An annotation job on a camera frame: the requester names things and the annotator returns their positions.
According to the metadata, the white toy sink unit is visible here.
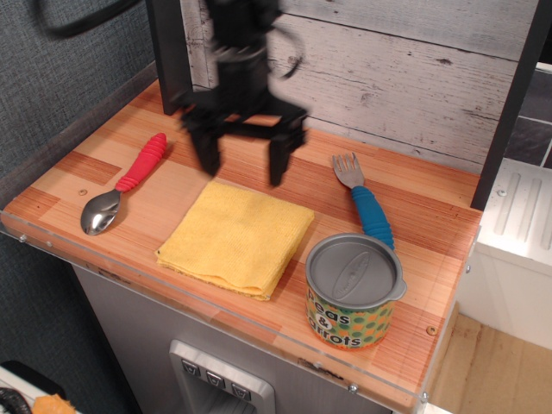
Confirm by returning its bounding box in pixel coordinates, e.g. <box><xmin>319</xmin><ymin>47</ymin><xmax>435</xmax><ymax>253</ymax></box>
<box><xmin>456</xmin><ymin>63</ymin><xmax>551</xmax><ymax>348</ymax></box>

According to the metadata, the blue handled metal fork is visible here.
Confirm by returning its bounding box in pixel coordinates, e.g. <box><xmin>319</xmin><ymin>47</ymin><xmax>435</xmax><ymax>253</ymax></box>
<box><xmin>332</xmin><ymin>153</ymin><xmax>395</xmax><ymax>250</ymax></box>

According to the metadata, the dark left post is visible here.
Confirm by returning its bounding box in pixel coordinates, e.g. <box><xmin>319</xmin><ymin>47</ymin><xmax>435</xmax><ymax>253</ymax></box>
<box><xmin>145</xmin><ymin>0</ymin><xmax>192</xmax><ymax>115</ymax></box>

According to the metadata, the silver dispenser panel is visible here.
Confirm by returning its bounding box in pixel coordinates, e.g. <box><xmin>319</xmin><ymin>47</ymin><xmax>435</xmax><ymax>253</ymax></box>
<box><xmin>169</xmin><ymin>340</ymin><xmax>276</xmax><ymax>413</ymax></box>

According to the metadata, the yellow cloth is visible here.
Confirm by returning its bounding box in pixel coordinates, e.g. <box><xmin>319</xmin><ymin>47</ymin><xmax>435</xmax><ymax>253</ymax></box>
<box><xmin>156</xmin><ymin>181</ymin><xmax>315</xmax><ymax>301</ymax></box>

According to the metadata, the peas and carrots toy can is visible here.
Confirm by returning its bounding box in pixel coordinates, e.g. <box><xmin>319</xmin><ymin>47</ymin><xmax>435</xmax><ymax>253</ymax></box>
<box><xmin>305</xmin><ymin>234</ymin><xmax>407</xmax><ymax>350</ymax></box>

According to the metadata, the orange object at corner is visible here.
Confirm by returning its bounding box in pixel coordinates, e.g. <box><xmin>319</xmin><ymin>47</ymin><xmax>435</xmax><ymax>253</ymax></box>
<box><xmin>32</xmin><ymin>394</ymin><xmax>77</xmax><ymax>414</ymax></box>

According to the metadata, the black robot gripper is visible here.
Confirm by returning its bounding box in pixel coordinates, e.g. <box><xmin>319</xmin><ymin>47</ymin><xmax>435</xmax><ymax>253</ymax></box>
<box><xmin>179</xmin><ymin>60</ymin><xmax>306</xmax><ymax>187</ymax></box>

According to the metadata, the red handled metal spoon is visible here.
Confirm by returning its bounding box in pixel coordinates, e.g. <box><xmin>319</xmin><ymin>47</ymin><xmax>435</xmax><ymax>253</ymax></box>
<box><xmin>80</xmin><ymin>133</ymin><xmax>167</xmax><ymax>235</ymax></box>

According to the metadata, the dark post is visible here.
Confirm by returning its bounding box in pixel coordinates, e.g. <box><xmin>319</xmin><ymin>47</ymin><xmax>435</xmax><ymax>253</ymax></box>
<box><xmin>470</xmin><ymin>0</ymin><xmax>551</xmax><ymax>211</ymax></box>
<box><xmin>145</xmin><ymin>0</ymin><xmax>192</xmax><ymax>115</ymax></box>

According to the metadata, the dark right post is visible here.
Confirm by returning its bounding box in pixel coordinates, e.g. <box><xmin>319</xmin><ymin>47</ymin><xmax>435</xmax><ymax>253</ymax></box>
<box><xmin>470</xmin><ymin>0</ymin><xmax>551</xmax><ymax>211</ymax></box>

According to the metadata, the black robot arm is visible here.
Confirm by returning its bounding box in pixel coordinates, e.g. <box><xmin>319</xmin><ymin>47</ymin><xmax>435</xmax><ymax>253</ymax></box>
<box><xmin>179</xmin><ymin>1</ymin><xmax>307</xmax><ymax>186</ymax></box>

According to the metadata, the black braided cable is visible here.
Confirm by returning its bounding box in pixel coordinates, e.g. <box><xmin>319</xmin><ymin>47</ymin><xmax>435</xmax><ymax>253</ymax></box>
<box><xmin>32</xmin><ymin>0</ymin><xmax>139</xmax><ymax>40</ymax></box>

